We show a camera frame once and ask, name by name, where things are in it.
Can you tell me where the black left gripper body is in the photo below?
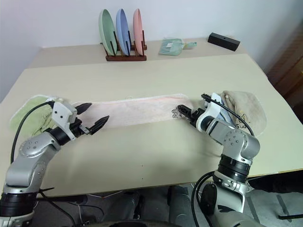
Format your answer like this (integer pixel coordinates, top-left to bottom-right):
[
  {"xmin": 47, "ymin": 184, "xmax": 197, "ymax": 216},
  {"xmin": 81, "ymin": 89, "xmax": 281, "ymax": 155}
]
[{"xmin": 68, "ymin": 118, "xmax": 90, "ymax": 138}]

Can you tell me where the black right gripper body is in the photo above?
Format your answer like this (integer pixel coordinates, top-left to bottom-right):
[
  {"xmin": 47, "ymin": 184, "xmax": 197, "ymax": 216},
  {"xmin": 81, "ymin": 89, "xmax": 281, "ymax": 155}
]
[{"xmin": 190, "ymin": 107, "xmax": 206, "ymax": 127}]

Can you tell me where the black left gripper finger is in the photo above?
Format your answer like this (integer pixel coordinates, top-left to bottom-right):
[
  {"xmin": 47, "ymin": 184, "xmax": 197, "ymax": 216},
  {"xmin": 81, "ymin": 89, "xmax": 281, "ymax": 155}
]
[
  {"xmin": 75, "ymin": 103, "xmax": 93, "ymax": 117},
  {"xmin": 88, "ymin": 115, "xmax": 110, "ymax": 136}
]

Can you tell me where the pink towel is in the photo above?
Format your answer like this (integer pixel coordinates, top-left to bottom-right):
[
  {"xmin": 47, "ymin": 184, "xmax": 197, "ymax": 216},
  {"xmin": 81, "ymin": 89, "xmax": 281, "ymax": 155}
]
[{"xmin": 70, "ymin": 93, "xmax": 194, "ymax": 130}]

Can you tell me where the green towel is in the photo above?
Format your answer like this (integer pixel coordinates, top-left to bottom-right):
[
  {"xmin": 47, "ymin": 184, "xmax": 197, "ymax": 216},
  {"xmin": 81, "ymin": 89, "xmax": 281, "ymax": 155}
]
[{"xmin": 9, "ymin": 94, "xmax": 71, "ymax": 138}]

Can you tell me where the beige towel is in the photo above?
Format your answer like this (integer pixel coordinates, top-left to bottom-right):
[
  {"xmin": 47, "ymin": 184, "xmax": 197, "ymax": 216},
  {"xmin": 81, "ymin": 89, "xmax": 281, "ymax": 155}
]
[{"xmin": 221, "ymin": 90, "xmax": 268, "ymax": 138}]

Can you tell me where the blue cloth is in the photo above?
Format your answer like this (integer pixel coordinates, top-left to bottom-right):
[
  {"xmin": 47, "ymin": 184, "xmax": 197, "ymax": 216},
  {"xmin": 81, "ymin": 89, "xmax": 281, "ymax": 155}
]
[{"xmin": 219, "ymin": 98, "xmax": 234, "ymax": 125}]

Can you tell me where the teal dustpan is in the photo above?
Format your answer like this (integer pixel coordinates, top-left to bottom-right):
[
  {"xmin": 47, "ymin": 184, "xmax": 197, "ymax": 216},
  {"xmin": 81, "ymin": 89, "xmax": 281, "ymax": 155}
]
[{"xmin": 158, "ymin": 37, "xmax": 186, "ymax": 57}]

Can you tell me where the brown wooden plate rack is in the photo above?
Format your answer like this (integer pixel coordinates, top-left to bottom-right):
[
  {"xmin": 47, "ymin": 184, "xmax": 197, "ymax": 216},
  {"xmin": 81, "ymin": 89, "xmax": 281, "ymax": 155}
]
[{"xmin": 102, "ymin": 30, "xmax": 148, "ymax": 62}]

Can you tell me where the black rectangular box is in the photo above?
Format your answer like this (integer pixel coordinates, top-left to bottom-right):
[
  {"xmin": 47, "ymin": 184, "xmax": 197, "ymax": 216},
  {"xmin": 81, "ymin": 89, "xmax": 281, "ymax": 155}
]
[{"xmin": 207, "ymin": 32, "xmax": 241, "ymax": 52}]

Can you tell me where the green plate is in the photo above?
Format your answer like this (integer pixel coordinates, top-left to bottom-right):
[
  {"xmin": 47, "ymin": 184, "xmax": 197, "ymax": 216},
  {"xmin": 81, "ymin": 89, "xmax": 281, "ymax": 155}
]
[{"xmin": 98, "ymin": 9, "xmax": 118, "ymax": 56}]

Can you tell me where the blue plate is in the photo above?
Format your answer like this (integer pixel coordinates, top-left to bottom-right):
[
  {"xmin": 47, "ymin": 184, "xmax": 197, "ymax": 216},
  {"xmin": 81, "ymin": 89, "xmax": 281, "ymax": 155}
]
[{"xmin": 115, "ymin": 9, "xmax": 131, "ymax": 56}]

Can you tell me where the dark grey rounded shape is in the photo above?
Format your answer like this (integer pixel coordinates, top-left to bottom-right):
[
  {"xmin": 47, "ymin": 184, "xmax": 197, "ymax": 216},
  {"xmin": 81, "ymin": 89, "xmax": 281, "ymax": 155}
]
[{"xmin": 169, "ymin": 185, "xmax": 205, "ymax": 227}]

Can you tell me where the pink plate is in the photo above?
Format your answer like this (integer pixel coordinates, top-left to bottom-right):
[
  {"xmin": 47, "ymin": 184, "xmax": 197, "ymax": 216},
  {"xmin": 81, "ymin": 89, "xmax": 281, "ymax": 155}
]
[{"xmin": 132, "ymin": 8, "xmax": 144, "ymax": 56}]

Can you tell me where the brown wooden cabinet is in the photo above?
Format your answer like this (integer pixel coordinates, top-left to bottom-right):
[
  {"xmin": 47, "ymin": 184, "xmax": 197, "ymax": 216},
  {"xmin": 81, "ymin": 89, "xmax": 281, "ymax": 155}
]
[{"xmin": 264, "ymin": 23, "xmax": 303, "ymax": 114}]

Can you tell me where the black bar on floor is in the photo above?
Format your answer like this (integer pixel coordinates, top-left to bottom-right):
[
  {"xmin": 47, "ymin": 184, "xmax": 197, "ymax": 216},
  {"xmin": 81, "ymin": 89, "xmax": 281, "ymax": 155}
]
[{"xmin": 277, "ymin": 213, "xmax": 303, "ymax": 222}]

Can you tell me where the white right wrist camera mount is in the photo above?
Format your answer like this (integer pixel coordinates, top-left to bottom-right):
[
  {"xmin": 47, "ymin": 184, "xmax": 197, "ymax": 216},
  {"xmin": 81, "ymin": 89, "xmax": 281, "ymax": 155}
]
[{"xmin": 197, "ymin": 93, "xmax": 226, "ymax": 132}]

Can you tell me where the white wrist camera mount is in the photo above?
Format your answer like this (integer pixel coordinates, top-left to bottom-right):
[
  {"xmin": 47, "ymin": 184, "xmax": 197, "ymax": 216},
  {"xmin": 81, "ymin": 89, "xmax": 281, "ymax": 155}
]
[
  {"xmin": 51, "ymin": 100, "xmax": 79, "ymax": 140},
  {"xmin": 197, "ymin": 93, "xmax": 226, "ymax": 132}
]

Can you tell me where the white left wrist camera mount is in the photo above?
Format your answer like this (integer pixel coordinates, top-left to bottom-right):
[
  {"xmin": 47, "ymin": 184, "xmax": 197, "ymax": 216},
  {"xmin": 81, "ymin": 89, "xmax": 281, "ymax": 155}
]
[{"xmin": 51, "ymin": 100, "xmax": 79, "ymax": 140}]

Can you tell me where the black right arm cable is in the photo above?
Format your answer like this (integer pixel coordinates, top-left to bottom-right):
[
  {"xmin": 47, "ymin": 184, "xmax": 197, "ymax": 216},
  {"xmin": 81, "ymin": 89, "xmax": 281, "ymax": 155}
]
[{"xmin": 201, "ymin": 94, "xmax": 256, "ymax": 137}]

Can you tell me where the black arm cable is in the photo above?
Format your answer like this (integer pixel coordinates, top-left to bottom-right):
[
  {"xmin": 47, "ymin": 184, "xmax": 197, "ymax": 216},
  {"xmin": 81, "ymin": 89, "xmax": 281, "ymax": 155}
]
[
  {"xmin": 12, "ymin": 100, "xmax": 56, "ymax": 164},
  {"xmin": 201, "ymin": 94, "xmax": 256, "ymax": 137}
]

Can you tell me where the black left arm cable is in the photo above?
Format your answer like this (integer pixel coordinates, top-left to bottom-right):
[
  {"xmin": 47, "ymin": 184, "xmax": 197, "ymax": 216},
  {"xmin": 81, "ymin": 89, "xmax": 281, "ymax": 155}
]
[{"xmin": 12, "ymin": 100, "xmax": 56, "ymax": 164}]

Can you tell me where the black cable tie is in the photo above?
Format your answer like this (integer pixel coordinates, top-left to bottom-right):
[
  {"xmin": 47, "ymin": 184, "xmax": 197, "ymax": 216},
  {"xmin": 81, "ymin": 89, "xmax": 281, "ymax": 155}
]
[{"xmin": 37, "ymin": 187, "xmax": 55, "ymax": 198}]

